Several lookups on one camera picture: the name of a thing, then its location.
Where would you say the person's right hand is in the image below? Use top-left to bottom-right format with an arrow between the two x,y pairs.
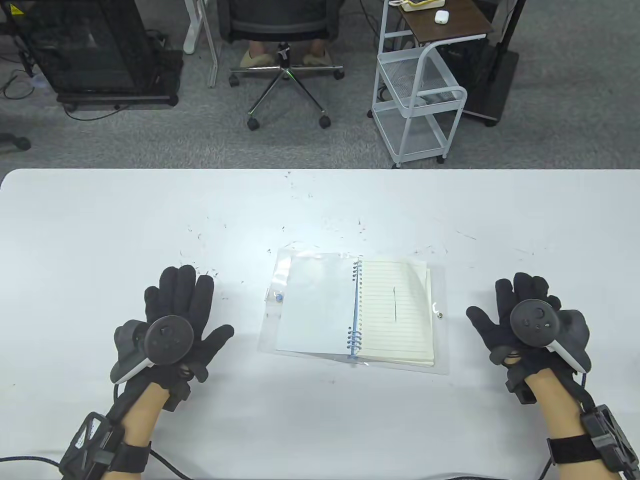
466,272 -> 577,382

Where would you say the person's left hand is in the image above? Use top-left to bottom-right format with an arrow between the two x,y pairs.
116,265 -> 235,401

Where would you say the spiral notebook with clear cover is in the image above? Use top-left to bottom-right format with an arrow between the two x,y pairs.
257,247 -> 449,376

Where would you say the person's left forearm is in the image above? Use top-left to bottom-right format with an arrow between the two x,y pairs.
119,384 -> 171,448

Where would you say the black white right controller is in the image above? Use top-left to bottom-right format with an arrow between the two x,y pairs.
509,299 -> 593,375

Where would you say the black white controller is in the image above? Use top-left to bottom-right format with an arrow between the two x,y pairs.
110,316 -> 195,385
509,299 -> 593,375

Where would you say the black white left controller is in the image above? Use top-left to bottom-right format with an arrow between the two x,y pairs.
110,316 -> 195,385

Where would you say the black right glove sensor box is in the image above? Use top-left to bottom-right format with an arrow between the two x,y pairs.
505,367 -> 538,405

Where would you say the black glove sensor box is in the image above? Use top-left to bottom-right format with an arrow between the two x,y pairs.
505,367 -> 538,405
162,380 -> 192,412

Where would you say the black left glove sensor box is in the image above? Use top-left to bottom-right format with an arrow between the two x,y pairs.
162,380 -> 192,412

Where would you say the black monitor stand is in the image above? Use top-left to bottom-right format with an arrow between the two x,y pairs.
460,0 -> 527,128

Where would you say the black cabinet on wheels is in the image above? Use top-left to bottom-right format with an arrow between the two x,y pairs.
5,0 -> 183,112

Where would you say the black office chair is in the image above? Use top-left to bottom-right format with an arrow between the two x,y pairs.
216,0 -> 346,132

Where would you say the white cart with wooden top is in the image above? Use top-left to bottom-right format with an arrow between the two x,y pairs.
367,0 -> 495,168

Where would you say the black right wrist strap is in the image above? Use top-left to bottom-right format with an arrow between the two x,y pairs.
546,434 -> 601,466

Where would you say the black wrist strap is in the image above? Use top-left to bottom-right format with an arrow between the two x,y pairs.
546,434 -> 601,466
107,440 -> 152,473

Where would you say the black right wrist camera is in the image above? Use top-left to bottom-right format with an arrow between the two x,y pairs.
580,404 -> 640,473

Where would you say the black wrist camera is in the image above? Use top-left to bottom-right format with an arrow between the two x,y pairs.
60,411 -> 126,480
580,404 -> 640,473

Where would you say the black left wrist strap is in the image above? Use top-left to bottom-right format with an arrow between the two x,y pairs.
107,440 -> 152,473

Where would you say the thin black cable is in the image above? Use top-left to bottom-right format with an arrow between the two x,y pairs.
150,449 -> 196,480

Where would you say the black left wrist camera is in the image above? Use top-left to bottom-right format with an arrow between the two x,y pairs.
60,411 -> 126,480

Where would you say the black braided cable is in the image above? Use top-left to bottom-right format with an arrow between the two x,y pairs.
0,454 -> 63,470

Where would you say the white desk leg frame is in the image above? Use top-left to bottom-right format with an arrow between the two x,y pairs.
182,0 -> 222,89

